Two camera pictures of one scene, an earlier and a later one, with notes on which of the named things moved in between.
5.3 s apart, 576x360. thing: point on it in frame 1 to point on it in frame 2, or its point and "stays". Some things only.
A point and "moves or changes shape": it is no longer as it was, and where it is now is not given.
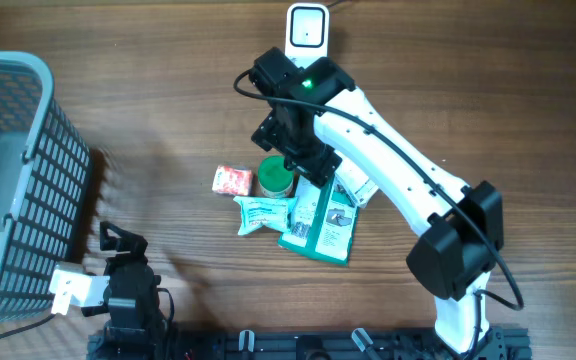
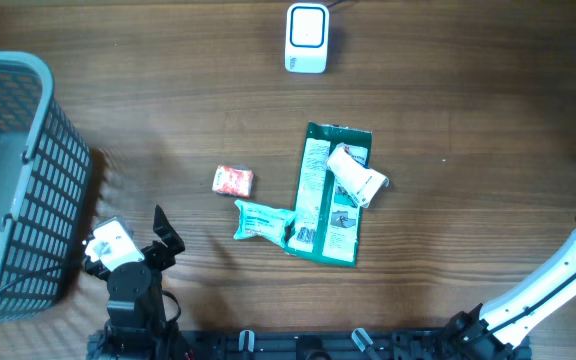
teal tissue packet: x=264 y=211 moves or changes shape
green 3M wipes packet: x=322 y=222 stays
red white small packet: x=234 y=181 stays
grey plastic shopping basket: x=29 y=173 stays
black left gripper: x=129 y=243 to x=163 y=257
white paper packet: x=359 y=186 stays
